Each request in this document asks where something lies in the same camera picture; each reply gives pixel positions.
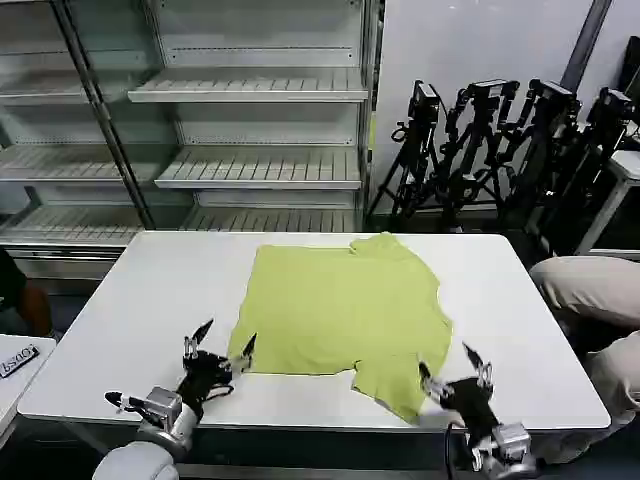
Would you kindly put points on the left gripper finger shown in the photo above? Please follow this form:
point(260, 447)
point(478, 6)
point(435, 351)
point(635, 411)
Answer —
point(245, 352)
point(191, 346)

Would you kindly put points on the white rectangular table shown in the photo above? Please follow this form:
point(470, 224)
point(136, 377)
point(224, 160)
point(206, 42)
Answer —
point(150, 300)

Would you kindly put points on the black printed label plate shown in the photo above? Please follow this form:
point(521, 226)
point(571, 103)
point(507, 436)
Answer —
point(17, 361)

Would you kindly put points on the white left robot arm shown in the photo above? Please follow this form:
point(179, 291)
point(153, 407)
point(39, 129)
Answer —
point(135, 457)

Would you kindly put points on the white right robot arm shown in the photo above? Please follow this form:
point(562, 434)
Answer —
point(510, 445)

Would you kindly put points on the yellow-green shirt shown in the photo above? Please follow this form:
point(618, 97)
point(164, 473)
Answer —
point(340, 310)

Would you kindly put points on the white desk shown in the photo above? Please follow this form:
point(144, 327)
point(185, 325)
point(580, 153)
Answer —
point(627, 170)

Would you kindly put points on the glass-fronted empty shelf unit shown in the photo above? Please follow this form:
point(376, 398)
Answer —
point(60, 125)

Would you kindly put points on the white empty shelf unit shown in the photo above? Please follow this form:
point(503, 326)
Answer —
point(260, 125)

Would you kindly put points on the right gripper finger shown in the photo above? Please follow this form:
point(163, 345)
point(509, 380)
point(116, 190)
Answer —
point(435, 390)
point(484, 375)

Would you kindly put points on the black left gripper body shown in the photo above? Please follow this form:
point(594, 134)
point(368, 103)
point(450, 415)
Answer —
point(202, 377)

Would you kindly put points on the person in beige trousers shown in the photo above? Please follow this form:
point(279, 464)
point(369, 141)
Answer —
point(590, 290)

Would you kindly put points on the small white side table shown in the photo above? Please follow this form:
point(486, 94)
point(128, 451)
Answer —
point(20, 390)

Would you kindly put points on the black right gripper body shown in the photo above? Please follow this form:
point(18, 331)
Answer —
point(472, 402)

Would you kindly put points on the black monitor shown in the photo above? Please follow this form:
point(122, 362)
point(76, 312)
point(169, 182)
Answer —
point(632, 65)

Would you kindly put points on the person in dark clothing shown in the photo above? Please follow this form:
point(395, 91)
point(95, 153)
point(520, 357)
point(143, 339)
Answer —
point(20, 300)

